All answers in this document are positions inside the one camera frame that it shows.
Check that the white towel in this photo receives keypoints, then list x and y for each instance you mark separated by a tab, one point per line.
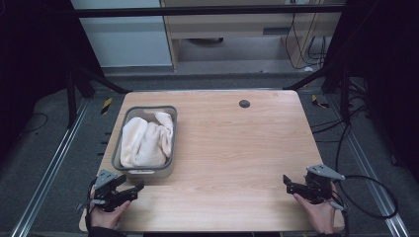
145	144

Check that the yellow black tape strip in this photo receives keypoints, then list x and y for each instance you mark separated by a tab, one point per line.
106	106
317	101

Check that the black curtain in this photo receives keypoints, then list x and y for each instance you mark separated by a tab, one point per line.
392	65
33	59

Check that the light wooden desk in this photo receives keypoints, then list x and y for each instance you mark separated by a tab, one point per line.
230	24

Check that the white cabinet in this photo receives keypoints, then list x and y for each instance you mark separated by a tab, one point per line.
128	39

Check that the black horizontal frame bar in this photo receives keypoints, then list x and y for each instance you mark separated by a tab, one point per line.
197	11

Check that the person's right hand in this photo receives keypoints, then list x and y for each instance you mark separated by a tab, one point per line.
318	215

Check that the person's left hand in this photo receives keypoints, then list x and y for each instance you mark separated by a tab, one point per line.
107	215

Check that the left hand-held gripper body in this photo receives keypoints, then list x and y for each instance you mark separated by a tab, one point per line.
107	194

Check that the black metal stand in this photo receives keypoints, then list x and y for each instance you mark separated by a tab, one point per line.
71	98
344	98

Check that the aluminium floor rail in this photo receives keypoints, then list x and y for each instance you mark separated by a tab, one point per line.
369	168
49	171

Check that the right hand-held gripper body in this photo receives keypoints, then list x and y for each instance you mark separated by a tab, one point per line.
318	184

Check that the grey plastic basket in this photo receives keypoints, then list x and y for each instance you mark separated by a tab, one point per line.
146	173

